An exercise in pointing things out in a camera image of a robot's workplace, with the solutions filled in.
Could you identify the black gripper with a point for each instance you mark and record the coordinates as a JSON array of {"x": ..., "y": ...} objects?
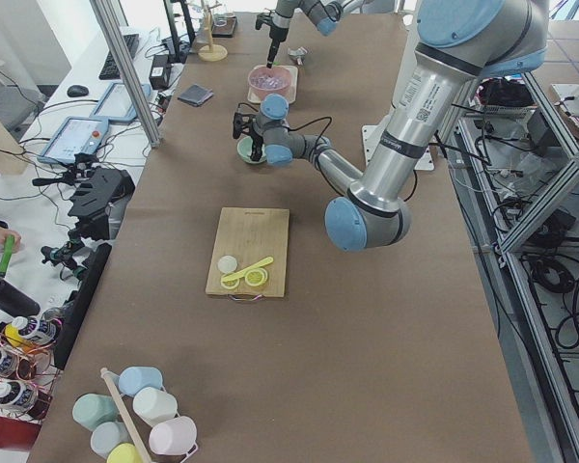
[
  {"x": 274, "y": 39},
  {"x": 256, "y": 138}
]

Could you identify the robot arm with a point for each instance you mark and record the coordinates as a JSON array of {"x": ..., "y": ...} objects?
[
  {"x": 323, "y": 16},
  {"x": 458, "y": 41}
]

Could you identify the light green ceramic bowl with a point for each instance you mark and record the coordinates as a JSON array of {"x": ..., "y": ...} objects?
[{"x": 244, "y": 151}]

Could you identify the metal ice scoop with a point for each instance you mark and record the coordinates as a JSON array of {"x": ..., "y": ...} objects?
[{"x": 298, "y": 55}]

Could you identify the pink bowl of ice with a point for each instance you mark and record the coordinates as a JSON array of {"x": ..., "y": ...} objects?
[{"x": 264, "y": 81}]

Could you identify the wooden mug tree stand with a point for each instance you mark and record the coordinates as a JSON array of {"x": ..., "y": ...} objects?
[{"x": 210, "y": 52}]

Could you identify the bamboo cutting board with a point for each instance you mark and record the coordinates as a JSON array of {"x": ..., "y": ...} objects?
[{"x": 250, "y": 235}]

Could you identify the grey folded cloth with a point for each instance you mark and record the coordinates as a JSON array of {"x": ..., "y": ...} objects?
[{"x": 196, "y": 95}]

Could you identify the yellow plastic knife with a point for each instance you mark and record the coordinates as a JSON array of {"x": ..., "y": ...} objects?
[{"x": 241, "y": 273}]

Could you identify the lemon slice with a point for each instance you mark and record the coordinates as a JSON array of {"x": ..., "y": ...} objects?
[
  {"x": 230, "y": 282},
  {"x": 256, "y": 277}
]

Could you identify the blue teach pendant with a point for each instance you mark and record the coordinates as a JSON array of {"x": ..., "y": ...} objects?
[
  {"x": 115, "y": 105},
  {"x": 76, "y": 135}
]

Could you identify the black computer mouse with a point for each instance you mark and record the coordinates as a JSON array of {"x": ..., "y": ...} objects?
[{"x": 77, "y": 91}]

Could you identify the blue plastic cup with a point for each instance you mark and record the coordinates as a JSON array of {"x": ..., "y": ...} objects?
[{"x": 134, "y": 379}]

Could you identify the white plastic cup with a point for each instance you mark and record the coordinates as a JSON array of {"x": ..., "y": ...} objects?
[{"x": 154, "y": 406}]

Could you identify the black thermos bottle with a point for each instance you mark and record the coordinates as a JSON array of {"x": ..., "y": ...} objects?
[{"x": 15, "y": 302}]

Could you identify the pink plastic cup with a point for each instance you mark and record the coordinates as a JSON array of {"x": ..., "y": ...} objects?
[{"x": 177, "y": 436}]

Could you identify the green plastic cup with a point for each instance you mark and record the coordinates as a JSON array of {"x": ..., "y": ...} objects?
[{"x": 92, "y": 410}]

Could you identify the grey plastic cup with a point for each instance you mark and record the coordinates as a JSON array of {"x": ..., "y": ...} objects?
[{"x": 107, "y": 436}]

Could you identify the yellow plastic cup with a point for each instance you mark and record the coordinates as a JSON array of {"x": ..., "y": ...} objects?
[{"x": 124, "y": 453}]

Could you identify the aluminium frame post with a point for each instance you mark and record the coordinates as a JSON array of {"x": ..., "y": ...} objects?
[{"x": 109, "y": 25}]

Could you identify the copper wire bottle basket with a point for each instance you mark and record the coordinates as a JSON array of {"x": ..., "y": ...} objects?
[{"x": 27, "y": 370}]

